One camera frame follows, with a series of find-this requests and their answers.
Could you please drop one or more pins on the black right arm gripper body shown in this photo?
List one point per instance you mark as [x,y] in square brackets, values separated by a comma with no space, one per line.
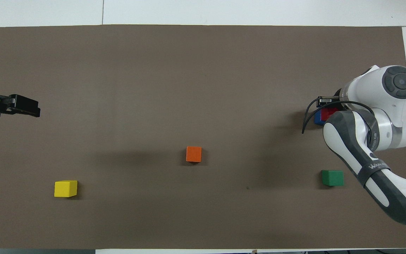
[337,100]

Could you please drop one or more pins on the red cube block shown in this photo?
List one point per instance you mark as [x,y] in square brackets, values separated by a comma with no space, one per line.
[330,114]

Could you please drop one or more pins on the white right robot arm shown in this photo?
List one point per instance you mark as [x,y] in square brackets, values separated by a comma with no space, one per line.
[400,106]

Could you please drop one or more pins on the blue cube block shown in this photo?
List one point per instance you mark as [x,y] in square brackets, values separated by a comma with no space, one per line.
[318,119]

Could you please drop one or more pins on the green cube block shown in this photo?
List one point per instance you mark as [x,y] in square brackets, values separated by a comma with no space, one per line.
[332,178]

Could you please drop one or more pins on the yellow cube block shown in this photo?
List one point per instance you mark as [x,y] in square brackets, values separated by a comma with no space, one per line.
[65,188]

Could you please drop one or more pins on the orange cube block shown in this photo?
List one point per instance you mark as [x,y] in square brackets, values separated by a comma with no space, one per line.
[194,154]

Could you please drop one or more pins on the brown table mat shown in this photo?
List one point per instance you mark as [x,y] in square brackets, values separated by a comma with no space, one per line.
[189,88]

